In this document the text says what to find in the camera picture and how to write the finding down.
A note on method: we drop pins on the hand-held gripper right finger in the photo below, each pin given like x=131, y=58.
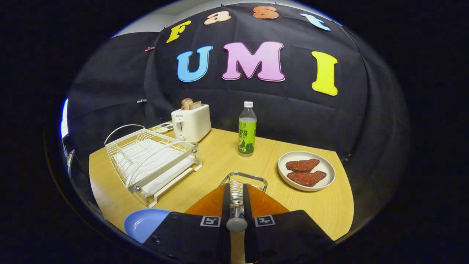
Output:
x=250, y=242

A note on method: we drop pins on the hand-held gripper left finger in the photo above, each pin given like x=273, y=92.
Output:
x=224, y=242

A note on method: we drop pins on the blue plate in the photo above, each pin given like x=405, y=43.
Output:
x=144, y=223

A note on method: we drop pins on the white plate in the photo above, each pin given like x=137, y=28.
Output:
x=328, y=172

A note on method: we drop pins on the green label drink bottle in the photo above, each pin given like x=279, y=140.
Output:
x=247, y=139

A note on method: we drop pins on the white toaster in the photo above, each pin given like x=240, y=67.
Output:
x=194, y=124

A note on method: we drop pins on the small divided condiment tray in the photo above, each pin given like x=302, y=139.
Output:
x=163, y=127

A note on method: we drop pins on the toasted bread slice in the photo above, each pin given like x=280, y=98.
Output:
x=186, y=103
x=195, y=105

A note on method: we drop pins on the black backdrop cloth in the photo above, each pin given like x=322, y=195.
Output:
x=110, y=91

